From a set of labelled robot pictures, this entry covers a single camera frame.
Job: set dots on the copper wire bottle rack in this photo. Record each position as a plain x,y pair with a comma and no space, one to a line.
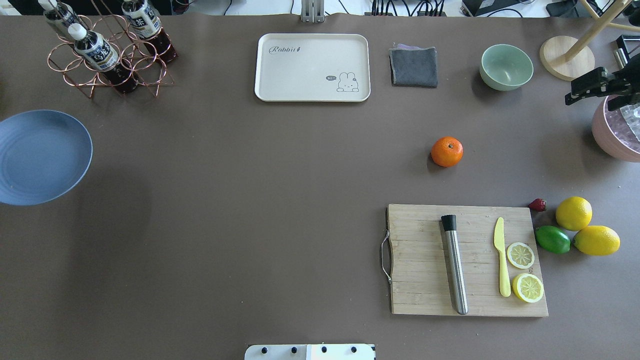
118,51

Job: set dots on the yellow lemon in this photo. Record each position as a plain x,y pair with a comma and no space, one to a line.
597,240
574,213

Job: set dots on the green lime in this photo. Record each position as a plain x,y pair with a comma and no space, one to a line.
552,239

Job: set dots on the tea bottle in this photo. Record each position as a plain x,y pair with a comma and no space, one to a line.
145,22
60,16
102,57

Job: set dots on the red strawberry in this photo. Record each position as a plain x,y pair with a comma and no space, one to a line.
538,205

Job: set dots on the steel muddler black tip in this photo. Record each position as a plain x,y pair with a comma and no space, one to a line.
449,223

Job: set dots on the orange mandarin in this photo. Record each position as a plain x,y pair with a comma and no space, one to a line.
447,151

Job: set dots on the lemon slice lower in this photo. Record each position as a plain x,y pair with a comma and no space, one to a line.
528,287

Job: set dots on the tea bottle front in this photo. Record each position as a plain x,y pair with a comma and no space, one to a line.
102,57

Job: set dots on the yellow lemon upper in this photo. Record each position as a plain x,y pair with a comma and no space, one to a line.
574,213

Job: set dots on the tea bottle right back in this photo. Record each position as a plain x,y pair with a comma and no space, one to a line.
145,22

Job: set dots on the wooden cutting board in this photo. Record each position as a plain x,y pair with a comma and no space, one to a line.
420,276

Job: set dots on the pink bowl with ice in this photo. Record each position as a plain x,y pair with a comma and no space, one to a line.
613,134

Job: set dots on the yellow plastic knife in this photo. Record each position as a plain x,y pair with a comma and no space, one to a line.
499,245

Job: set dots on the wooden cup tree stand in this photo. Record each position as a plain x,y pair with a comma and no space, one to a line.
567,58

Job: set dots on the cream rabbit tray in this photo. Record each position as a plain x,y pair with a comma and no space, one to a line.
316,67

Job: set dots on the yellow lemon lower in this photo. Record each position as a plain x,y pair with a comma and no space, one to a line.
597,240

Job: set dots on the lemon slice upper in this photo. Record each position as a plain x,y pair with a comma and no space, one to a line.
520,255

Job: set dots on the aluminium frame post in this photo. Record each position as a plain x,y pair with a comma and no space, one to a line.
312,11

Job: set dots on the tea bottle left back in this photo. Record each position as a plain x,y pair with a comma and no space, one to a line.
60,16

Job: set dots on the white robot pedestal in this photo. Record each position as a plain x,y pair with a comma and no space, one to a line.
322,351

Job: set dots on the green bowl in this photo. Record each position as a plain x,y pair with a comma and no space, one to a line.
504,67

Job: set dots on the blue plate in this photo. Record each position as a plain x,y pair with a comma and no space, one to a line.
43,155

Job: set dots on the lemon slice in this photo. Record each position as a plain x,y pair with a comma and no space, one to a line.
528,287
520,255

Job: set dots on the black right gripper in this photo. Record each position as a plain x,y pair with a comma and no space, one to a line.
616,84

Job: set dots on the grey folded cloth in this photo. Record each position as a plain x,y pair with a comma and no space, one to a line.
413,66

